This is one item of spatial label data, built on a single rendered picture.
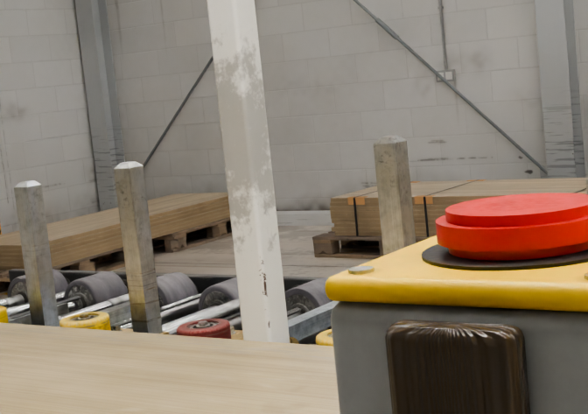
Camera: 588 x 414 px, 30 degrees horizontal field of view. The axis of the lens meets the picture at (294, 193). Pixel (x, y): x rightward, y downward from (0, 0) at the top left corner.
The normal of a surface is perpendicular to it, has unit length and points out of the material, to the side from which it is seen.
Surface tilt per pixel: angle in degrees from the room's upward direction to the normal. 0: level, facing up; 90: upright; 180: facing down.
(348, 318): 75
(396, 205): 90
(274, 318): 90
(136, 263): 90
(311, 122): 90
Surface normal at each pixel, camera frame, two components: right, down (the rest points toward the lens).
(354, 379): -0.56, 0.15
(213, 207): 0.84, -0.03
